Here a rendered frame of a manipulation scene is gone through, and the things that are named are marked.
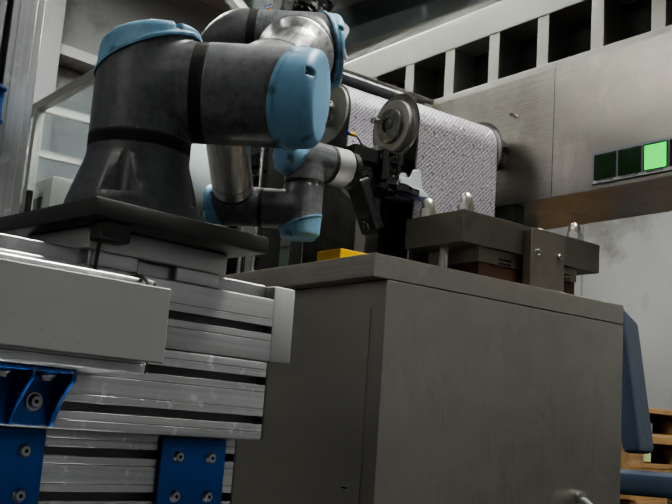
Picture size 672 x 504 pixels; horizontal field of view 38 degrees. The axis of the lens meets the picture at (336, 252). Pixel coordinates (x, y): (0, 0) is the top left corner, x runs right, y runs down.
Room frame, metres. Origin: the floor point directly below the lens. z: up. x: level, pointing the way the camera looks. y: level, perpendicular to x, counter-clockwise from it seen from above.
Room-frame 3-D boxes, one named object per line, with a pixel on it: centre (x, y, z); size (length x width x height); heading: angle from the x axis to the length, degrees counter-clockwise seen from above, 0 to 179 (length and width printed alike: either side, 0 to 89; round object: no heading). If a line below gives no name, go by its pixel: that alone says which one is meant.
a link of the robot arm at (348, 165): (1.85, 0.01, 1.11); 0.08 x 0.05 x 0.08; 37
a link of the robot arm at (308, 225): (1.80, 0.09, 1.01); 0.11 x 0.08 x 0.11; 88
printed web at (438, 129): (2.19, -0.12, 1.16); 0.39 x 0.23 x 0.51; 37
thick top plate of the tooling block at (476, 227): (1.96, -0.34, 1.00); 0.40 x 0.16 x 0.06; 127
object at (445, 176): (2.04, -0.25, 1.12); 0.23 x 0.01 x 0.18; 127
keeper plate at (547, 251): (1.90, -0.41, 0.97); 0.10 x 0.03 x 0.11; 127
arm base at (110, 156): (1.09, 0.23, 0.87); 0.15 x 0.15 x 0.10
